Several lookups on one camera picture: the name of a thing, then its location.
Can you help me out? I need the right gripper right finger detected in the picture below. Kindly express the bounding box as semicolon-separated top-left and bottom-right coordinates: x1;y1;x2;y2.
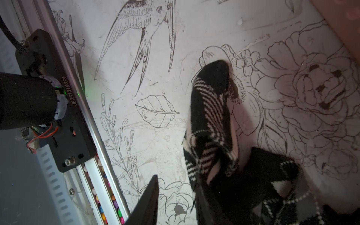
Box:
195;175;232;225

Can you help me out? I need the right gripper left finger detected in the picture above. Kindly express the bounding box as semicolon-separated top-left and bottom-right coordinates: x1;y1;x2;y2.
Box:
125;175;159;225

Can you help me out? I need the black white striped sock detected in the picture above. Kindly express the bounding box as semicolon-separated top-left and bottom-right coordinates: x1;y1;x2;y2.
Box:
182;60;239;190

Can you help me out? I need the black plaid sock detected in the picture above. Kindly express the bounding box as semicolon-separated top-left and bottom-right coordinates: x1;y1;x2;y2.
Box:
210;148;360;225

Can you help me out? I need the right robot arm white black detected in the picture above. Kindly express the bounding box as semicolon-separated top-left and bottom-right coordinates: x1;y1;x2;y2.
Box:
1;73;161;225

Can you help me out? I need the pink plastic basket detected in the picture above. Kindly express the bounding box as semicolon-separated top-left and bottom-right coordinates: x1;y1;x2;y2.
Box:
311;1;360;63

